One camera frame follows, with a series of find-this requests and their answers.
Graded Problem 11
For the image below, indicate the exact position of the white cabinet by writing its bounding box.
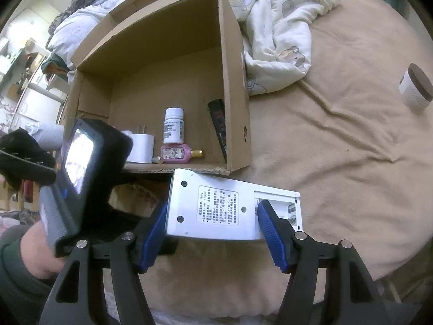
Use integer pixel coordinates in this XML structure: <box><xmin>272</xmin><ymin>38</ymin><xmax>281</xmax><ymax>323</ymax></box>
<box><xmin>14</xmin><ymin>84</ymin><xmax>66</xmax><ymax>129</ymax></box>

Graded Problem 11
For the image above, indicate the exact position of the pink perfume bottle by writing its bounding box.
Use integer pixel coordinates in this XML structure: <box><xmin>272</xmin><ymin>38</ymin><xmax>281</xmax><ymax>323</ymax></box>
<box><xmin>160</xmin><ymin>143</ymin><xmax>205</xmax><ymax>164</ymax></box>

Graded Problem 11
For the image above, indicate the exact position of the white battery charger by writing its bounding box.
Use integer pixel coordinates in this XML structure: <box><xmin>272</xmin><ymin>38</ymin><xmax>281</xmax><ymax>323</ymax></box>
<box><xmin>165</xmin><ymin>168</ymin><xmax>303</xmax><ymax>242</ymax></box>

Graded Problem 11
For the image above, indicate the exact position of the white jar with brown lid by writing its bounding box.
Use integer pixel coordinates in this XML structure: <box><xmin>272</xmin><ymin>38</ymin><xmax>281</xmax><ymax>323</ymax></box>
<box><xmin>398</xmin><ymin>63</ymin><xmax>433</xmax><ymax>115</ymax></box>

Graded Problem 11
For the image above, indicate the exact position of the person's left forearm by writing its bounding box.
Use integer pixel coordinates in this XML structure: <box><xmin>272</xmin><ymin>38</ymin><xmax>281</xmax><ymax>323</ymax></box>
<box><xmin>0</xmin><ymin>223</ymin><xmax>66</xmax><ymax>325</ymax></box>

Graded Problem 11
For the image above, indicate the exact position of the white pill bottle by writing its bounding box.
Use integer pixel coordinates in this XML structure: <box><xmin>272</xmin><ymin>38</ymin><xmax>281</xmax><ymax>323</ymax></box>
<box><xmin>163</xmin><ymin>107</ymin><xmax>185</xmax><ymax>144</ymax></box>

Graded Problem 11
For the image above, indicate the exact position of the black fabric object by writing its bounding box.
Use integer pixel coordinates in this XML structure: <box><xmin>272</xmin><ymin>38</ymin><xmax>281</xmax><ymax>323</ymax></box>
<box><xmin>0</xmin><ymin>129</ymin><xmax>56</xmax><ymax>190</ymax></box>

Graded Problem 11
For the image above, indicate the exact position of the brown cardboard box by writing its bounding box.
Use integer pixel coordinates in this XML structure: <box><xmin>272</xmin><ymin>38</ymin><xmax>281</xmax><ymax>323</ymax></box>
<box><xmin>63</xmin><ymin>0</ymin><xmax>251</xmax><ymax>218</ymax></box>

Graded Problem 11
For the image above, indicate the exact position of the white printed blanket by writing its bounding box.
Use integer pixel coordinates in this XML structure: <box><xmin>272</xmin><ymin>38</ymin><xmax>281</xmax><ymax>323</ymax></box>
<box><xmin>225</xmin><ymin>0</ymin><xmax>344</xmax><ymax>96</ymax></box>

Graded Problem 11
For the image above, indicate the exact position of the black lighter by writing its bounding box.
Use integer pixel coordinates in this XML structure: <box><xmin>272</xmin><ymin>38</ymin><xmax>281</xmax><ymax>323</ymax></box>
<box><xmin>207</xmin><ymin>99</ymin><xmax>228</xmax><ymax>163</ymax></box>

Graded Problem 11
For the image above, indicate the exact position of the white charger adapter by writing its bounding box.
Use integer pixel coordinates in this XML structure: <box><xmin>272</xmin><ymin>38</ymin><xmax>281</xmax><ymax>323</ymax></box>
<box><xmin>122</xmin><ymin>125</ymin><xmax>156</xmax><ymax>164</ymax></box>

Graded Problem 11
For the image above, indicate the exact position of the white and grey quilt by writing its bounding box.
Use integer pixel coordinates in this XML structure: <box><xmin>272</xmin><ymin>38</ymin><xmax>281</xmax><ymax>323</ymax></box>
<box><xmin>45</xmin><ymin>0</ymin><xmax>143</xmax><ymax>72</ymax></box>

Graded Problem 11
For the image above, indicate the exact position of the beige bed sheet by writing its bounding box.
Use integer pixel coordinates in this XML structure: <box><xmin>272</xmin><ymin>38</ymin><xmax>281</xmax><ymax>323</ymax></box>
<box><xmin>101</xmin><ymin>0</ymin><xmax>433</xmax><ymax>325</ymax></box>

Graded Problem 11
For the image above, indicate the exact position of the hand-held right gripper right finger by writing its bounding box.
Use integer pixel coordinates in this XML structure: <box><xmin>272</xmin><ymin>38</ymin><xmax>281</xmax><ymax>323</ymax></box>
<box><xmin>257</xmin><ymin>200</ymin><xmax>383</xmax><ymax>325</ymax></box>

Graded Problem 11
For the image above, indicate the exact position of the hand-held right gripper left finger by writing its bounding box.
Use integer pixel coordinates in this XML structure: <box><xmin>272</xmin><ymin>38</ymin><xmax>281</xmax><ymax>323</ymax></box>
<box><xmin>39</xmin><ymin>201</ymin><xmax>170</xmax><ymax>325</ymax></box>

